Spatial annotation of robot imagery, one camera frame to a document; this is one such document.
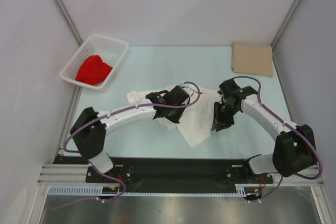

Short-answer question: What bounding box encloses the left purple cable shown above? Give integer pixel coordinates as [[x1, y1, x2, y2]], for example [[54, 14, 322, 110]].
[[48, 81, 202, 210]]

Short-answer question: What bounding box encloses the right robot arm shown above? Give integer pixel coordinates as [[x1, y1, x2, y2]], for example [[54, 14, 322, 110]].
[[212, 78, 319, 183]]

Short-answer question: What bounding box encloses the aluminium frame post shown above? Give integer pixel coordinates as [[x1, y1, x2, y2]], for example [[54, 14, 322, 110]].
[[52, 0, 83, 46], [271, 0, 302, 50]]

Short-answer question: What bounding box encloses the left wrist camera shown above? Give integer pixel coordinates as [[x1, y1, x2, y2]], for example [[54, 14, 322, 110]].
[[182, 86, 197, 98]]

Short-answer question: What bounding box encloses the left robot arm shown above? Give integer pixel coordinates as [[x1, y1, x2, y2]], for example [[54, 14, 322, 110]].
[[70, 86, 191, 182]]

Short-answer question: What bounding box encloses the aluminium front rail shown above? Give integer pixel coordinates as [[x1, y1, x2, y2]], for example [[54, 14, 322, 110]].
[[38, 164, 324, 187]]

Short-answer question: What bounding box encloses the white t shirt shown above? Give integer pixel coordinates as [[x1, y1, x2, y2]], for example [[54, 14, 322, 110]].
[[126, 83, 224, 149]]

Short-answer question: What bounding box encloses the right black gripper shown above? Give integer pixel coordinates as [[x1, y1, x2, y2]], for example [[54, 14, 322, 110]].
[[211, 101, 239, 132]]

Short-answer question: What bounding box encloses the red t shirt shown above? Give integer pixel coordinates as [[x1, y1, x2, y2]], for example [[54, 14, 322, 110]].
[[75, 55, 113, 86]]

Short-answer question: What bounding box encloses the white slotted cable duct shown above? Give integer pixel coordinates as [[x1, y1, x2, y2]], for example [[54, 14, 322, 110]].
[[48, 185, 260, 197]]

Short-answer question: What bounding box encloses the white plastic basket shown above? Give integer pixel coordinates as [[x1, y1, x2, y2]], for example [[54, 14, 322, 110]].
[[60, 34, 129, 90]]

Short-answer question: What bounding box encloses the folded tan t shirt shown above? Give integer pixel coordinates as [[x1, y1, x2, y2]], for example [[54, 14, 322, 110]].
[[230, 42, 274, 77]]

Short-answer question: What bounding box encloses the right aluminium frame post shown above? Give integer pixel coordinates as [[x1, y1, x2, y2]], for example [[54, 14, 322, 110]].
[[271, 0, 302, 50]]

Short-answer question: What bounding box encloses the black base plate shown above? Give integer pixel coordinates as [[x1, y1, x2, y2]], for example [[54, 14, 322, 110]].
[[85, 157, 274, 194]]

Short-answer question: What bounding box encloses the left aluminium frame post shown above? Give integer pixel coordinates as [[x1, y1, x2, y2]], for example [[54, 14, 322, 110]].
[[52, 0, 83, 46]]

